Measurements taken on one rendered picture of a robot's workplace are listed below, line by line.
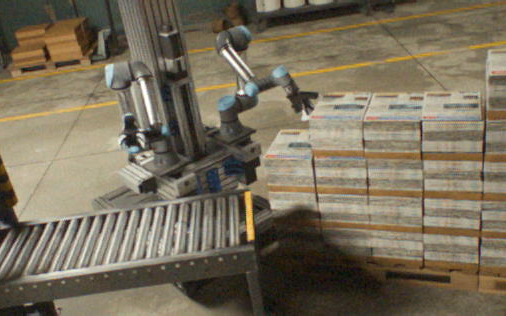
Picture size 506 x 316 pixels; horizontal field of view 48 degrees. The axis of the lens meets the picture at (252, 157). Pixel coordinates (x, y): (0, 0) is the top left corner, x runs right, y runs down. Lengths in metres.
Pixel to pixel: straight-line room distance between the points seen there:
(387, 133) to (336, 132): 0.27
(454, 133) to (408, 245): 0.74
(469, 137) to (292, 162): 0.93
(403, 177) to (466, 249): 0.54
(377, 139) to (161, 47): 1.34
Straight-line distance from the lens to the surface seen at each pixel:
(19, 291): 2.85
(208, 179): 3.53
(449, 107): 3.08
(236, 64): 3.27
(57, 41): 9.00
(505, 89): 2.89
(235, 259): 2.58
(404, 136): 3.01
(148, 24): 3.36
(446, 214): 3.22
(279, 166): 3.23
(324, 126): 3.06
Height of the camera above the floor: 2.30
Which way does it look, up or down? 27 degrees down
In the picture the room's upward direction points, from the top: 9 degrees counter-clockwise
